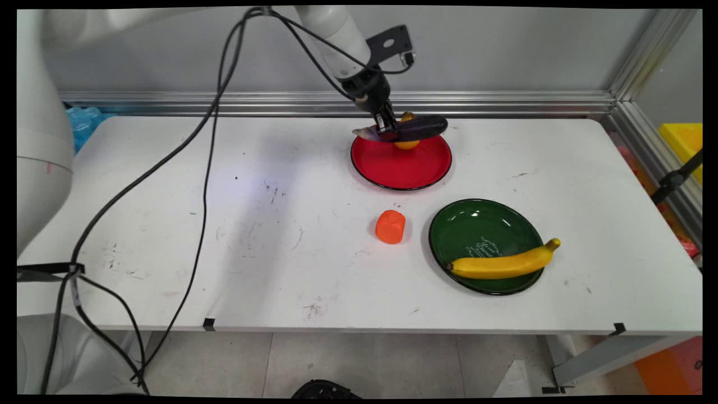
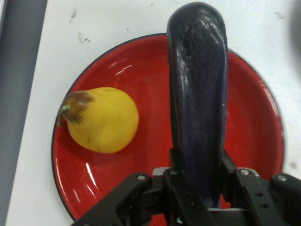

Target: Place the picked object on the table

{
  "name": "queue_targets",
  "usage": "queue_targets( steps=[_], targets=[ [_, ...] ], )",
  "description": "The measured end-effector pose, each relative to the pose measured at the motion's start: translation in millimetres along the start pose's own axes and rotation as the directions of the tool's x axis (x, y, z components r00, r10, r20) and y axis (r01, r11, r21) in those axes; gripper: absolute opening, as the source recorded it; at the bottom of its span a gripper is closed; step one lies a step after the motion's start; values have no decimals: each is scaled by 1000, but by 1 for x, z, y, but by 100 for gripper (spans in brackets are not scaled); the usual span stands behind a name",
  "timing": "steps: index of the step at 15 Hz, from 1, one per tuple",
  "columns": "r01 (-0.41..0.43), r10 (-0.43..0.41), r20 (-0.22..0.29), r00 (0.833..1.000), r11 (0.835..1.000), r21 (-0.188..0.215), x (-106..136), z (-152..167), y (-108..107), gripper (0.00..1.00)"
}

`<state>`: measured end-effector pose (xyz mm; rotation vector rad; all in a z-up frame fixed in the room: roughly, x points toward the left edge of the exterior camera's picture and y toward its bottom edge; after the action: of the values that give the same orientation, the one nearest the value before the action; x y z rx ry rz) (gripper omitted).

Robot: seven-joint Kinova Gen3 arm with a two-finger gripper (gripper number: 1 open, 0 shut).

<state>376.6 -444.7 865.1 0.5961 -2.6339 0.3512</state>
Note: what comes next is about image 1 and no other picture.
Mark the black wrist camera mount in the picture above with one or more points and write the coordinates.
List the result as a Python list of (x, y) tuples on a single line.
[(392, 42)]

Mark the blue patterned cloth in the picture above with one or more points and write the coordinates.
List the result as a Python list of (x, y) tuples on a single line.
[(84, 126)]

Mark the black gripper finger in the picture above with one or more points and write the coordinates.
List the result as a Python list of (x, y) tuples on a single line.
[(394, 120), (383, 124)]

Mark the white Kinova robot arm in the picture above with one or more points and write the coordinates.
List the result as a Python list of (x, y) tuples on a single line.
[(39, 168)]

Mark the grey table leg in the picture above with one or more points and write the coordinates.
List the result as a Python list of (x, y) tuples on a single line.
[(137, 353), (606, 359)]

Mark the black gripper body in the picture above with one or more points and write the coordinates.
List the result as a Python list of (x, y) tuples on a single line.
[(370, 90)]

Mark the horizontal aluminium frame rail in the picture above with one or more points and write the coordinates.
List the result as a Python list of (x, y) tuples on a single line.
[(449, 104)]

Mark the yellow pear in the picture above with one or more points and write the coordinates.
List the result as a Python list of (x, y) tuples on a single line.
[(408, 144)]

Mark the black tape marker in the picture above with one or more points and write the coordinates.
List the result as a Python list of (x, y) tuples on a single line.
[(619, 329), (209, 324)]

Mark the vertical aluminium frame post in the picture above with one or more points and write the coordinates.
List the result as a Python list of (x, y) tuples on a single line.
[(650, 53)]

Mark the slanted aluminium frame rail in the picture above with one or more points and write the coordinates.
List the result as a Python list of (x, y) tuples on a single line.
[(656, 157)]

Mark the red round plate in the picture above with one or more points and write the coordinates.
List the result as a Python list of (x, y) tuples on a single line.
[(401, 165)]

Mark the orange cube-shaped toy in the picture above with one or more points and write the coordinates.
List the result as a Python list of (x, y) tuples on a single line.
[(390, 226)]

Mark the black round floor object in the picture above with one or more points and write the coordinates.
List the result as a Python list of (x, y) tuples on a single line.
[(325, 390)]

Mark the yellow banana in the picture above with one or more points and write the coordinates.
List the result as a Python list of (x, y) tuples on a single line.
[(499, 265)]

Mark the black stand clamp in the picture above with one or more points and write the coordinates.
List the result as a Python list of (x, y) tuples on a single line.
[(673, 180)]

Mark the yellow plastic box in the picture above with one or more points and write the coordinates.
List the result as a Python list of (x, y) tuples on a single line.
[(685, 146)]

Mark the green round plate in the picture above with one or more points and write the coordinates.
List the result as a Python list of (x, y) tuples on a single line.
[(477, 235)]

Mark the purple eggplant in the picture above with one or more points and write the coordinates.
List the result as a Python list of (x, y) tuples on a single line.
[(420, 128)]

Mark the orange box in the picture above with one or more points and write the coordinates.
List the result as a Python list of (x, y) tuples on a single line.
[(670, 367)]

